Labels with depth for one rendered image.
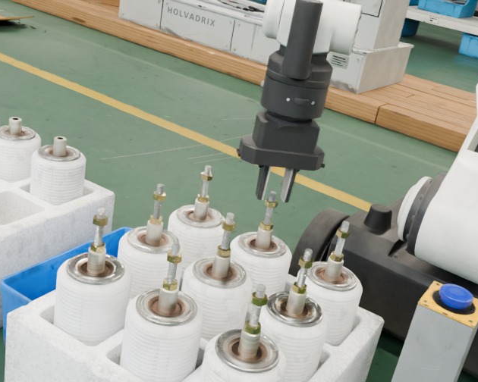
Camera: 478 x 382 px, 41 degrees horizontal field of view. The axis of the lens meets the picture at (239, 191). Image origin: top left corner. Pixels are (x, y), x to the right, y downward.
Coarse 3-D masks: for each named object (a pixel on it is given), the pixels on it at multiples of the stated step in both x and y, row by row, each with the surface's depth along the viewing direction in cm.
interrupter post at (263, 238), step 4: (260, 228) 96; (260, 232) 96; (264, 232) 95; (268, 232) 95; (256, 236) 97; (260, 236) 96; (264, 236) 96; (268, 236) 96; (256, 240) 97; (260, 240) 96; (264, 240) 96; (268, 240) 96; (256, 244) 97; (260, 244) 96; (264, 244) 96; (268, 244) 96; (260, 248) 96; (264, 248) 96; (268, 248) 97
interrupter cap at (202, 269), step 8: (200, 264) 89; (208, 264) 89; (232, 264) 90; (200, 272) 87; (208, 272) 87; (232, 272) 88; (240, 272) 88; (200, 280) 85; (208, 280) 85; (216, 280) 85; (224, 280) 86; (232, 280) 86; (240, 280) 86; (224, 288) 84
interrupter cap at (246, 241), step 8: (248, 232) 100; (256, 232) 100; (240, 240) 97; (248, 240) 98; (272, 240) 99; (280, 240) 99; (248, 248) 95; (256, 248) 96; (272, 248) 97; (280, 248) 97; (256, 256) 94; (264, 256) 94; (272, 256) 94; (280, 256) 95
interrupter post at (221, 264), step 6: (216, 252) 87; (216, 258) 86; (222, 258) 86; (228, 258) 86; (216, 264) 86; (222, 264) 86; (228, 264) 87; (216, 270) 86; (222, 270) 86; (216, 276) 87; (222, 276) 87
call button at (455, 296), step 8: (440, 288) 79; (448, 288) 79; (456, 288) 79; (464, 288) 79; (448, 296) 77; (456, 296) 77; (464, 296) 77; (472, 296) 78; (448, 304) 78; (456, 304) 77; (464, 304) 77
